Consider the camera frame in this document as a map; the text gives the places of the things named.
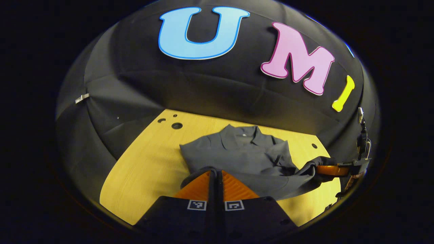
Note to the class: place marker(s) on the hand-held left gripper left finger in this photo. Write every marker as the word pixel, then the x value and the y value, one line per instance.
pixel 212 217

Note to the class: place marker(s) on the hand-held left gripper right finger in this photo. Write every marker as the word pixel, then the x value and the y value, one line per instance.
pixel 221 220

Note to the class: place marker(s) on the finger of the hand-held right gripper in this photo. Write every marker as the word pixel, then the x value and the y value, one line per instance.
pixel 334 170

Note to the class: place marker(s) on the dark grey collared shirt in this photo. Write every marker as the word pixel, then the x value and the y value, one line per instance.
pixel 244 156

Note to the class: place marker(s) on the black backdrop cloth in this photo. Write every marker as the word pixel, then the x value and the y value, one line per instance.
pixel 203 84

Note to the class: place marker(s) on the silver metal clip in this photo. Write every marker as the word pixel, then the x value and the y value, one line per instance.
pixel 82 98

